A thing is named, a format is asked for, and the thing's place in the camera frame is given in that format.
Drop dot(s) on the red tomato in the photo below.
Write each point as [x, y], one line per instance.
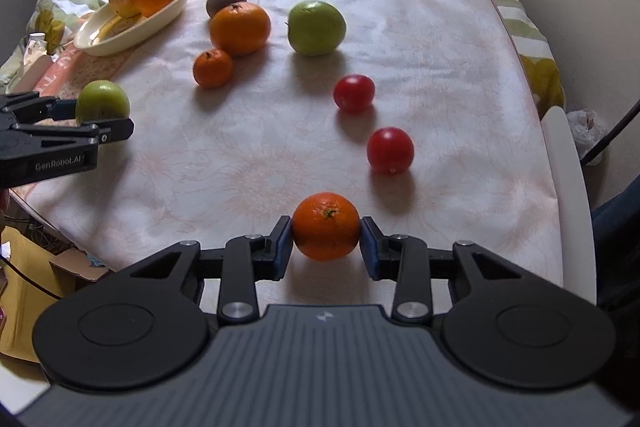
[354, 93]
[390, 149]

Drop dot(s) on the large orange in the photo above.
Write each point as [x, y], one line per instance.
[240, 29]

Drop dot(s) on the cream oval bowl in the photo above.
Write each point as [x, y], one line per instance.
[125, 43]

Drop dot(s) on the small mandarin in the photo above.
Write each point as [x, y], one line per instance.
[213, 68]

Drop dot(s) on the dark blue cloth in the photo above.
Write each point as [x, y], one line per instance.
[617, 247]

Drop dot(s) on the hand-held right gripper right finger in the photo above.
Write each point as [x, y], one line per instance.
[367, 248]

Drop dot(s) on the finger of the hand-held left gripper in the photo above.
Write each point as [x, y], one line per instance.
[62, 108]
[112, 130]

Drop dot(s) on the clear plastic bag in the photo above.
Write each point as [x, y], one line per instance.
[582, 127]

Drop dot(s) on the large green apple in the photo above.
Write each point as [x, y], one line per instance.
[316, 28]

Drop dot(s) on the cardboard box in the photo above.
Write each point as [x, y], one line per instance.
[25, 267]

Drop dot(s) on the small green apple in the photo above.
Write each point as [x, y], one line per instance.
[102, 99]

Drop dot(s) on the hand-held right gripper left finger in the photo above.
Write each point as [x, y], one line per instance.
[285, 243]

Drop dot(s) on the white capped tube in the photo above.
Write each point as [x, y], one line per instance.
[35, 46]

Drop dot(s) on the white chair back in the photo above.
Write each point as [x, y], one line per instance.
[570, 207]

